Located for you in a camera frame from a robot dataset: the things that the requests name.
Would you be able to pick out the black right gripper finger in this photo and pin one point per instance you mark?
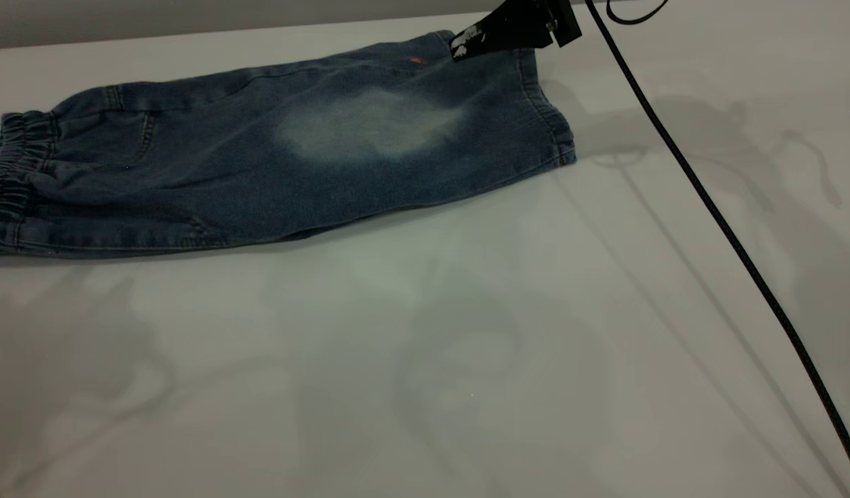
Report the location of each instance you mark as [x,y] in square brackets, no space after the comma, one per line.
[566,21]
[507,28]

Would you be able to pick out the blue denim jeans with print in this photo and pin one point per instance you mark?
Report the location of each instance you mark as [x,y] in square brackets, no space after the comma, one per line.
[259,173]

